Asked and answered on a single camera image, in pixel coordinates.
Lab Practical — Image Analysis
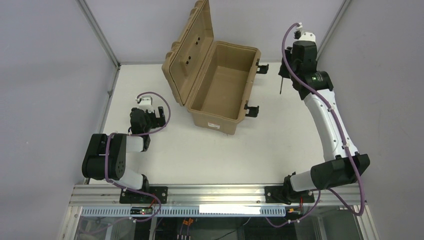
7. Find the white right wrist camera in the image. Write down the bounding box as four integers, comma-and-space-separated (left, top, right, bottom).
294, 30, 316, 43

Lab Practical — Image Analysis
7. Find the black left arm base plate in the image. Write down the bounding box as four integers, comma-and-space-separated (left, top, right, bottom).
119, 186, 169, 204

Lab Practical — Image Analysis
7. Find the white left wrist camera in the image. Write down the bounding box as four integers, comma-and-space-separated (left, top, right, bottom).
136, 95, 155, 113

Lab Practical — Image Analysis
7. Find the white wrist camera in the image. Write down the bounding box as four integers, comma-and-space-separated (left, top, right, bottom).
136, 95, 155, 113
294, 30, 316, 43

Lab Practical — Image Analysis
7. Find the aluminium frame post right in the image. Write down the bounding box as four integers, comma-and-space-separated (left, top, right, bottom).
316, 0, 352, 61

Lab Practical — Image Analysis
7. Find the black yellow screwdriver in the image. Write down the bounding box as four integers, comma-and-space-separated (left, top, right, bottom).
279, 77, 284, 95

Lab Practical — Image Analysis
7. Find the tan plastic toolbox with lid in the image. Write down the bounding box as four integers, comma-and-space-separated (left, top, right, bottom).
161, 0, 261, 135

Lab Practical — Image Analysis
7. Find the aluminium frame post left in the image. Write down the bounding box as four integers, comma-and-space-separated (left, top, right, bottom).
76, 0, 121, 69

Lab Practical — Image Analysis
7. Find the black rear toolbox latch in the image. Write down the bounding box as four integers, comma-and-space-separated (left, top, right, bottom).
255, 58, 269, 75

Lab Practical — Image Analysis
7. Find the white slotted cable duct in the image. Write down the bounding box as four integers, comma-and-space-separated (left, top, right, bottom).
81, 204, 286, 218

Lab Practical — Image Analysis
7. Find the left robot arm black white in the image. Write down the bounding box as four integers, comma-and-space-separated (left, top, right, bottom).
81, 106, 166, 192

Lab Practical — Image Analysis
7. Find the aluminium frame post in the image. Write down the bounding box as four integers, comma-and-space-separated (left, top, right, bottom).
76, 0, 121, 69
316, 0, 352, 61

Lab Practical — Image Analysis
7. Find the black front toolbox latch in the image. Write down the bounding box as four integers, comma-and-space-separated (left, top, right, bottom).
244, 103, 260, 118

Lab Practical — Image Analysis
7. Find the aluminium front rail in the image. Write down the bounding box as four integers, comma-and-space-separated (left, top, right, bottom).
68, 184, 368, 208

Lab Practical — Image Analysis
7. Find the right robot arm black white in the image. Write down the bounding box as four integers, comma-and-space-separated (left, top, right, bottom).
278, 40, 370, 204

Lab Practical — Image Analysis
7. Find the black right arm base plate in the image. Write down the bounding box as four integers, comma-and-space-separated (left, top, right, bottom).
264, 185, 315, 205

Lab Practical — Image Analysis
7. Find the black toolbox latch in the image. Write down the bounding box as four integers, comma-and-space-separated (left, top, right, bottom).
244, 103, 260, 118
255, 58, 269, 75

